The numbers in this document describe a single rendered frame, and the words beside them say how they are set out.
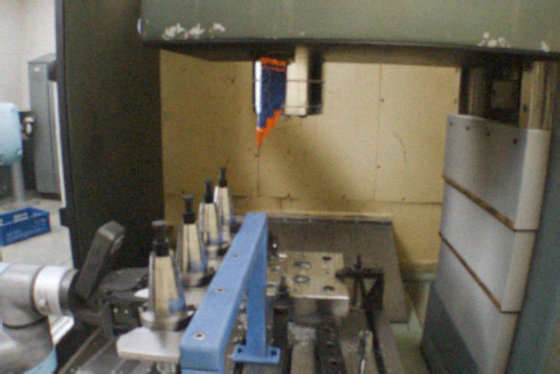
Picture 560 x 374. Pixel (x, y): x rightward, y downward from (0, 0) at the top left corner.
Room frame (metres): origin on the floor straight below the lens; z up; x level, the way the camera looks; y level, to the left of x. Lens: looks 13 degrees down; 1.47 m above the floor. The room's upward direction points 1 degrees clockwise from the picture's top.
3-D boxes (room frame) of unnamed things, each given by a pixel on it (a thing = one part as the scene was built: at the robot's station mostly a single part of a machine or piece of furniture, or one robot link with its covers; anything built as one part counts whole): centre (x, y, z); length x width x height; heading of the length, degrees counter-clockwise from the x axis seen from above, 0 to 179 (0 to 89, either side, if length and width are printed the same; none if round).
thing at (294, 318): (0.98, -0.08, 0.92); 0.20 x 0.03 x 0.04; 85
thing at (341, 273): (1.04, -0.24, 0.97); 0.13 x 0.03 x 0.15; 85
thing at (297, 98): (0.96, -0.04, 1.47); 0.16 x 0.16 x 0.12
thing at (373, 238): (1.62, -0.10, 0.75); 0.89 x 0.67 x 0.26; 85
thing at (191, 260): (0.54, 0.11, 1.26); 0.04 x 0.04 x 0.07
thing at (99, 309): (0.56, 0.23, 1.17); 0.12 x 0.08 x 0.09; 85
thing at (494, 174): (0.92, -0.48, 1.16); 0.48 x 0.05 x 0.51; 175
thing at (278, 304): (0.91, -0.03, 0.97); 0.13 x 0.03 x 0.15; 175
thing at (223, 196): (0.76, 0.08, 1.26); 0.04 x 0.04 x 0.07
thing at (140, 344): (0.38, 0.12, 1.21); 0.07 x 0.05 x 0.01; 85
